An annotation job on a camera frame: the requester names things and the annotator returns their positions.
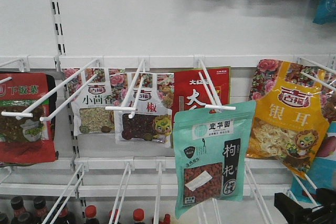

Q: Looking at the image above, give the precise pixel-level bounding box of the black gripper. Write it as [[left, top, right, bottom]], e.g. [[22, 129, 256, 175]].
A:
[[274, 188, 335, 224]]

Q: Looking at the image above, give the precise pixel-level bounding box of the teal goji berry pouch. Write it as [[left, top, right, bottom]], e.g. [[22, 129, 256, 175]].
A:
[[173, 101, 256, 218]]

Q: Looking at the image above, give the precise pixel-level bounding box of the blue snack pouch right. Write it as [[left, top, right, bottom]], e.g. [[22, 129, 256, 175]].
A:
[[290, 121, 335, 203]]

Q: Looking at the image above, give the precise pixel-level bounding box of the yellow white fungus pouch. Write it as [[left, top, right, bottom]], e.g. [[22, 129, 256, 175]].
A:
[[246, 59, 335, 178]]

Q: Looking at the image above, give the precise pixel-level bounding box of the red cap sauce bottle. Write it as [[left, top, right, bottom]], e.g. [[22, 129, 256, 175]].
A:
[[133, 208, 145, 224]]

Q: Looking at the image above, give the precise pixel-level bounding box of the red Da Hong Pao pouch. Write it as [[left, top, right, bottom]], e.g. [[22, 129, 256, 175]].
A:
[[172, 67, 230, 121]]

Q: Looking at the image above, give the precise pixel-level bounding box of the white peppercorn spice pouch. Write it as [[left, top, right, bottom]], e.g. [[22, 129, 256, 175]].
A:
[[114, 72, 174, 148]]

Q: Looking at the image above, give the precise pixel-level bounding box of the white peg hook goji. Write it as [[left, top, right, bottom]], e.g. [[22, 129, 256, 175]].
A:
[[196, 57, 236, 111]]

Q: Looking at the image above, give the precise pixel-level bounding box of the white peg hook centre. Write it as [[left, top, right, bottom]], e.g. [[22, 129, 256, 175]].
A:
[[105, 58, 146, 119]]

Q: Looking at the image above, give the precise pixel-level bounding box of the blue pouch upper right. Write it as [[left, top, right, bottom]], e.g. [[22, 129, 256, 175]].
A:
[[313, 0, 335, 25]]

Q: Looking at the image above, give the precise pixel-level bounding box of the white fennel seed pouch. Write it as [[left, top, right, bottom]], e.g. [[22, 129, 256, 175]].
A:
[[67, 68, 127, 136]]

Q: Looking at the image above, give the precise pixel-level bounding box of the red pickled vegetable pouch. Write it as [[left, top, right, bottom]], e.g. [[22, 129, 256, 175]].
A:
[[1, 72, 58, 167]]

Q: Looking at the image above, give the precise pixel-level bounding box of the dark sauce bottle black cap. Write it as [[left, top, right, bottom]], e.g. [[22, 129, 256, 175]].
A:
[[10, 196, 26, 224]]

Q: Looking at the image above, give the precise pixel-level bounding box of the white double peg hook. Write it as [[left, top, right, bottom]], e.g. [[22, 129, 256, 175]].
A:
[[1, 58, 100, 122]]

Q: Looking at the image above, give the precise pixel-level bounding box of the white slotted shelf upright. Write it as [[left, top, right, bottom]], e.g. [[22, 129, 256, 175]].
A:
[[50, 0, 66, 55]]

